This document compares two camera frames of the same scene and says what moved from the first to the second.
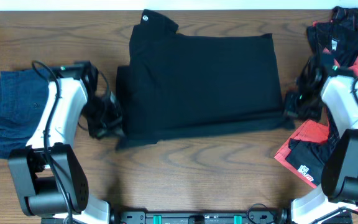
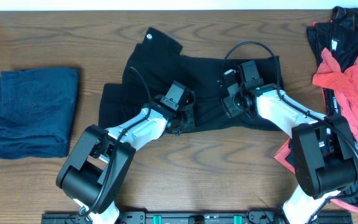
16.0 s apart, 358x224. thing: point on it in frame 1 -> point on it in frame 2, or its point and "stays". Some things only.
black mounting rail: [281, 216] stays
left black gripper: [105, 116] -> [190, 112]
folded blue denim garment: [20, 98] stays
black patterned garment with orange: [342, 35] stays
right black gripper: [289, 108] -> [229, 106]
